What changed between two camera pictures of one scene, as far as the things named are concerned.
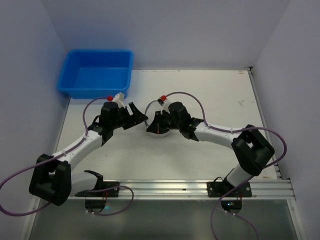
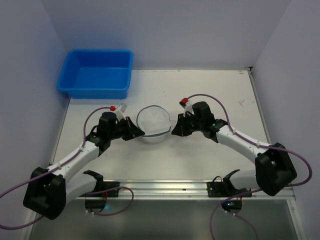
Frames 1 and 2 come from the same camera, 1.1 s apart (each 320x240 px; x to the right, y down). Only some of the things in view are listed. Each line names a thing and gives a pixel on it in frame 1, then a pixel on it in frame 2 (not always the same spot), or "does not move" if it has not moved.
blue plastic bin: [96, 73] does not move
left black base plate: [112, 192] does not move
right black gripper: [162, 120] -> [185, 125]
